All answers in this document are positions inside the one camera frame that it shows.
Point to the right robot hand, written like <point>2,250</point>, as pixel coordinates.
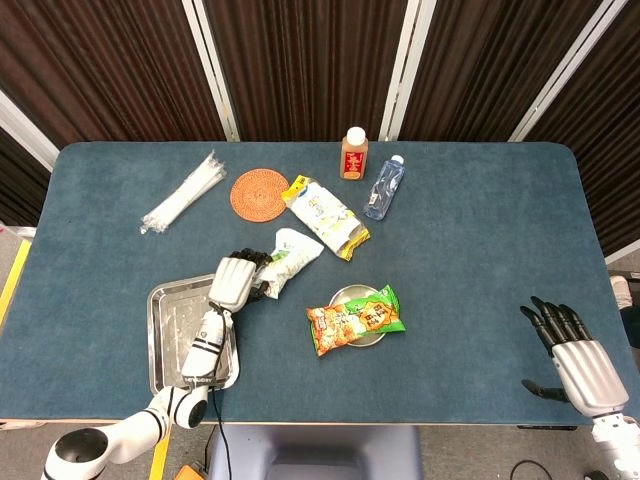
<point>590,375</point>

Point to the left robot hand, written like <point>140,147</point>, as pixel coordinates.
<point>231,282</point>

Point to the white crinkled snack bag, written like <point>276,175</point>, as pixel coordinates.
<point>292,257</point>

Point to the green orange snack bag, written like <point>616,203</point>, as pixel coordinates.
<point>345,325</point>

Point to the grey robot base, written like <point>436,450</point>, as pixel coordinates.
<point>315,450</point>

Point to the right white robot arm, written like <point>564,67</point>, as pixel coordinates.
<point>617,445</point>

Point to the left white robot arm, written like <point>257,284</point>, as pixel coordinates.
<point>202,357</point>

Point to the rectangular steel tray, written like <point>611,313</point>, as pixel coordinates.
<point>170,330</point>

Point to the orange woven coaster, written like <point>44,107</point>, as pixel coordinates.
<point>257,195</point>

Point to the bundle of wrapped straws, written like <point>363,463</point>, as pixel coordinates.
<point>182,195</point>

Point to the yellow white packaged rolls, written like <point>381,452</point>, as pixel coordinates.
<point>325,215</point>

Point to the round metal plate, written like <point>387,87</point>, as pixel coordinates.
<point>352,292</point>

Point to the brown juice bottle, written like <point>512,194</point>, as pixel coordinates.
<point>354,160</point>

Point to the clear water bottle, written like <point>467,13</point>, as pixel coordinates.
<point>384,190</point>

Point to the orange floor object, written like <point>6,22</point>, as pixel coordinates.
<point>189,473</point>

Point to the brown folding screen panel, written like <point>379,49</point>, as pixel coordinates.
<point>310,65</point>
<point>110,65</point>
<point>610,125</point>
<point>490,65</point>

